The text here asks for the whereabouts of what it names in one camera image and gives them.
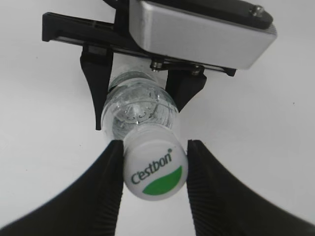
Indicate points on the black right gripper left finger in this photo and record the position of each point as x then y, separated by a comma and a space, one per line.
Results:
88, 207

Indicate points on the clear cestbon water bottle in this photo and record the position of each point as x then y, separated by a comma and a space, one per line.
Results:
135, 97

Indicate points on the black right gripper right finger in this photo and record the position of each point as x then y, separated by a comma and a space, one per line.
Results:
221, 205

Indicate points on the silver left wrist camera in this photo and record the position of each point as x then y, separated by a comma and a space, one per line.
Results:
179, 34

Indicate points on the white green bottle cap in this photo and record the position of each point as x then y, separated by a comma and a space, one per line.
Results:
155, 163

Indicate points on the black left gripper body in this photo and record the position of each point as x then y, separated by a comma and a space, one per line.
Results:
115, 36

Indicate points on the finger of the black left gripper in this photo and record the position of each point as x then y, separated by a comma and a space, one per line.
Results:
182, 86
96, 64

